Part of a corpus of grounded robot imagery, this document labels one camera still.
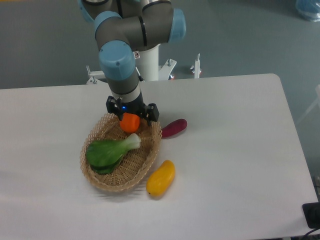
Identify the purple sweet potato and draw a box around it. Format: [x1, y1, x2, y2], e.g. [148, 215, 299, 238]
[161, 118, 188, 139]

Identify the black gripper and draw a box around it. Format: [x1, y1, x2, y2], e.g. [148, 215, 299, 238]
[105, 93, 160, 127]

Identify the green bok choy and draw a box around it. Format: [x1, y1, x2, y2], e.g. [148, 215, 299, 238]
[85, 133, 141, 175]

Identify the orange fruit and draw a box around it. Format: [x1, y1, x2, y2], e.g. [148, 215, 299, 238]
[119, 112, 140, 134]

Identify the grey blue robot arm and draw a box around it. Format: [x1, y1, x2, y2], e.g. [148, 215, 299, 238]
[78, 0, 186, 124]

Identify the yellow mango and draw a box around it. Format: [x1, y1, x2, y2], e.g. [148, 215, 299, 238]
[145, 160, 176, 198]

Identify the blue object top right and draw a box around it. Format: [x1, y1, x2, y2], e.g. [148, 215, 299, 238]
[295, 0, 320, 22]

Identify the woven wicker basket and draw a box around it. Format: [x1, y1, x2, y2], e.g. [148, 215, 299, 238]
[80, 113, 162, 192]

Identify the black device at edge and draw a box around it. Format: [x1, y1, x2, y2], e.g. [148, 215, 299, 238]
[302, 202, 320, 229]

